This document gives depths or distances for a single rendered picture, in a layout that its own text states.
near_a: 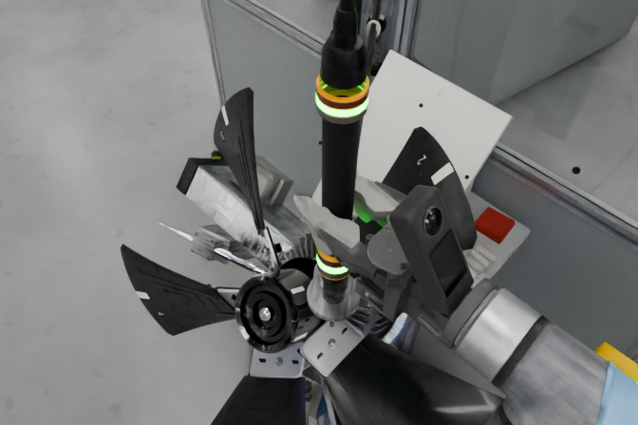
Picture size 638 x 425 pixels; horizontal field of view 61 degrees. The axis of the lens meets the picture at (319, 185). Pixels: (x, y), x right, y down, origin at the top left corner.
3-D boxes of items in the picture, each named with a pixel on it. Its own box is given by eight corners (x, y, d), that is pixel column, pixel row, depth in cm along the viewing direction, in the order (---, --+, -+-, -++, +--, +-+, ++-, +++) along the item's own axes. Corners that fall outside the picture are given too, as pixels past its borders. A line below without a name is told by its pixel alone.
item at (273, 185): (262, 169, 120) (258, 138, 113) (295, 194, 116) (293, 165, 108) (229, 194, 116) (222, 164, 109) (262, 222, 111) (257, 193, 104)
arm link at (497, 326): (504, 361, 43) (554, 296, 47) (457, 324, 45) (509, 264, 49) (482, 394, 49) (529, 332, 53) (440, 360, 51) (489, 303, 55)
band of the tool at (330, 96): (320, 89, 47) (320, 63, 45) (369, 94, 47) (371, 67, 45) (311, 123, 45) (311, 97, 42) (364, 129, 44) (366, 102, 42)
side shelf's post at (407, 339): (403, 343, 207) (440, 214, 143) (410, 350, 205) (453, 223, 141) (396, 351, 205) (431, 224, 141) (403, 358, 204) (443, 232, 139)
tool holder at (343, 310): (313, 258, 76) (312, 217, 68) (364, 266, 75) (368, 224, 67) (302, 317, 70) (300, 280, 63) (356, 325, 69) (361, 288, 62)
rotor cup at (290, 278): (283, 245, 95) (234, 254, 84) (353, 272, 88) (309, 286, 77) (267, 322, 97) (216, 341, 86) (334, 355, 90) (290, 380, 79)
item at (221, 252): (286, 286, 99) (158, 225, 116) (289, 276, 98) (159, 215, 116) (278, 289, 97) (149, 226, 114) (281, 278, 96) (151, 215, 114)
